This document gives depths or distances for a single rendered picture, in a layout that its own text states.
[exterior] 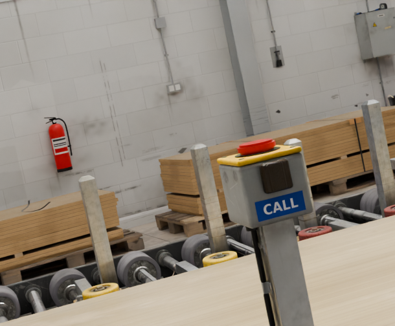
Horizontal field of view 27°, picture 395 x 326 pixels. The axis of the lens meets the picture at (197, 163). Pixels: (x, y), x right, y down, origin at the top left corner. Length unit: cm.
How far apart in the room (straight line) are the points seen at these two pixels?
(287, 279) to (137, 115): 739
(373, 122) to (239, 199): 132
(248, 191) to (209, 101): 769
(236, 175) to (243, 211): 4
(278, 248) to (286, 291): 5
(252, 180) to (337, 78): 844
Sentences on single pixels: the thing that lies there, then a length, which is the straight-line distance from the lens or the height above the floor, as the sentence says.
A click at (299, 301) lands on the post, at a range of 86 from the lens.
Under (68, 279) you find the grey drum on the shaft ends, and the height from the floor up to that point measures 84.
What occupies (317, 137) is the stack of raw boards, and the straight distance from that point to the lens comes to 756.
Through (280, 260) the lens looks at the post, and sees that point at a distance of 84.
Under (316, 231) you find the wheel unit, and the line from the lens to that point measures 191.
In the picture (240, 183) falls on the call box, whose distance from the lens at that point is 80.
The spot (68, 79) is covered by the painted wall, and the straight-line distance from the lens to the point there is 804.
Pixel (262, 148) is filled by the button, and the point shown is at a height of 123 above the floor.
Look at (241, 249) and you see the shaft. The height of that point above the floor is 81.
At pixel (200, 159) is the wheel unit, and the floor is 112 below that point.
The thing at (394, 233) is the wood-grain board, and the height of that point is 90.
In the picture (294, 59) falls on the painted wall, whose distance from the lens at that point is 897.
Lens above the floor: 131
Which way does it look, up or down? 6 degrees down
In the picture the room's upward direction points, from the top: 12 degrees counter-clockwise
